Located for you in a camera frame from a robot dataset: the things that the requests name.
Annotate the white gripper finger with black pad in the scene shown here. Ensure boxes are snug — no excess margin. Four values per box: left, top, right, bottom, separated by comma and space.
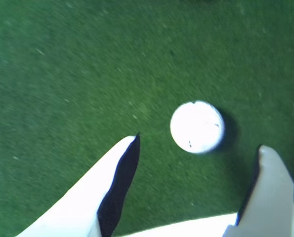
15, 132, 141, 237

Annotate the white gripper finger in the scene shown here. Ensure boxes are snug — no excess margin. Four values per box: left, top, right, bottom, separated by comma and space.
222, 144, 294, 237

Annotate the white golf ball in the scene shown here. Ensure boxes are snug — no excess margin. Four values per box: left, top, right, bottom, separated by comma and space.
170, 100, 226, 155

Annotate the long green putting mat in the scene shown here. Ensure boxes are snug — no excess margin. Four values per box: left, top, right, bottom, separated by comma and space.
0, 0, 294, 237

